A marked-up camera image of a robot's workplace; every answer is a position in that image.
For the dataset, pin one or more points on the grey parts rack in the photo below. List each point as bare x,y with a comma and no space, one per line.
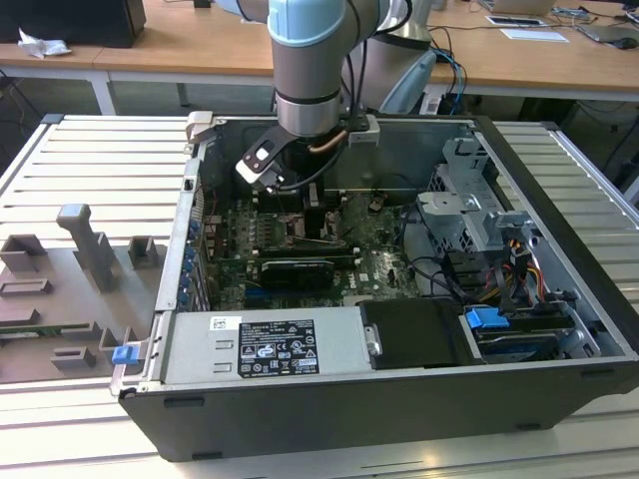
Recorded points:
100,299

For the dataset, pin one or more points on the black RAM slot bank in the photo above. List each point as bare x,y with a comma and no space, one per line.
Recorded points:
304,253
337,199

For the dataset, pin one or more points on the black open PC case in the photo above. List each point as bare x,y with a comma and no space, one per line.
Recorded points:
349,424

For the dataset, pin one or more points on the black computer box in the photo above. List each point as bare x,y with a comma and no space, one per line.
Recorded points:
75,20

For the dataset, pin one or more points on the CPU socket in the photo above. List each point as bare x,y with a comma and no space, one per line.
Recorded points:
329,234

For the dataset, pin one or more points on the green motherboard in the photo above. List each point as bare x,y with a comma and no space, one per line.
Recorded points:
374,279

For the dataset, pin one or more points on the metal drive cage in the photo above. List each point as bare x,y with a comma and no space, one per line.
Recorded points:
449,209

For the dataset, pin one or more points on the blue case latch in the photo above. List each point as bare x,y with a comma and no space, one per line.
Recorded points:
125,355

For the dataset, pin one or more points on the hard disk in blue carrier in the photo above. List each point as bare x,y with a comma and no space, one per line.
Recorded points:
484,317

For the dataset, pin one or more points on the black computer mouse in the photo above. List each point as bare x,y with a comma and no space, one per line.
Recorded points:
624,43

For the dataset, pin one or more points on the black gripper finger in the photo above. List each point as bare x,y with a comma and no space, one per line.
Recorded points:
309,224
320,224

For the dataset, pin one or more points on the white paper sheet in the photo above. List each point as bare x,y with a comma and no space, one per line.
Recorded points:
534,35

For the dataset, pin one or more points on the small black desk object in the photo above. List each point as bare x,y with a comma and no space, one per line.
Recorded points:
202,3

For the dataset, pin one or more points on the wrist camera mounting bracket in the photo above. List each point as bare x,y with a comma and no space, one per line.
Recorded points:
364,135

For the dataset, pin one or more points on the wooden desk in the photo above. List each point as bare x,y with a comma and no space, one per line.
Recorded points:
199,45

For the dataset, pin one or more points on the grey laptop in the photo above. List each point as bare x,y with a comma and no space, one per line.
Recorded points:
604,32

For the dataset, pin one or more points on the crumpled white paper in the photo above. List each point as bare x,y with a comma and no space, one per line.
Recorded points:
42,45

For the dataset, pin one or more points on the grey power supply unit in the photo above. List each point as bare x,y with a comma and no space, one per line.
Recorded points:
199,349

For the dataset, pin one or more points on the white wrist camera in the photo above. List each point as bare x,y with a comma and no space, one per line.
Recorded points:
257,159

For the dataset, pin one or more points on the green RAM stick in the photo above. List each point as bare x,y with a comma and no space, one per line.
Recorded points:
40,332

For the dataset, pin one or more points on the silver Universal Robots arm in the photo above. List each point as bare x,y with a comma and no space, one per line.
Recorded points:
307,65

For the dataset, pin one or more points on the white-framed tablet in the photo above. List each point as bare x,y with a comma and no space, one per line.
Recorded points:
514,20

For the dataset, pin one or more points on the black graphics card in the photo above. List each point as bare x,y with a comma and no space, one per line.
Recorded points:
297,274

